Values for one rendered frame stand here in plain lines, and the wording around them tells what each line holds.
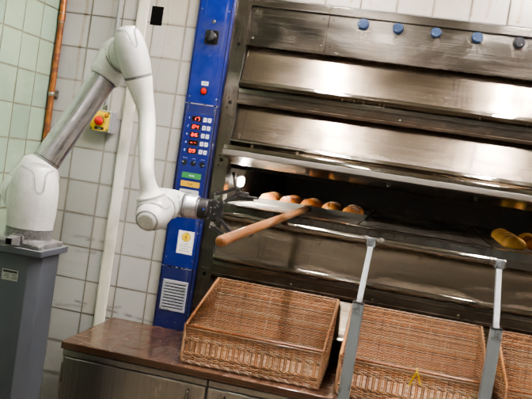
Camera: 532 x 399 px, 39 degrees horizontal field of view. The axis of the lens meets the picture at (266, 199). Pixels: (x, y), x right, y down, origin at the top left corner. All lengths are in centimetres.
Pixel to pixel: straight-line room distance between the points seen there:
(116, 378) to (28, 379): 46
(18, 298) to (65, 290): 108
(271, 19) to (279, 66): 21
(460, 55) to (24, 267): 195
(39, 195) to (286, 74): 129
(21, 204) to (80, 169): 105
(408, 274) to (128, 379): 124
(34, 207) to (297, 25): 146
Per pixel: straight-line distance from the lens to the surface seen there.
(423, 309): 334
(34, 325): 266
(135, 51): 272
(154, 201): 263
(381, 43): 335
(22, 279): 261
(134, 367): 303
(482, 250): 331
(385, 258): 332
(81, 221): 363
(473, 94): 332
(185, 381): 298
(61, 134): 283
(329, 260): 332
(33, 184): 260
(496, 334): 275
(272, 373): 293
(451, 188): 314
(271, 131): 335
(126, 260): 356
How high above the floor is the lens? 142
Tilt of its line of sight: 3 degrees down
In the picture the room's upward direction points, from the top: 9 degrees clockwise
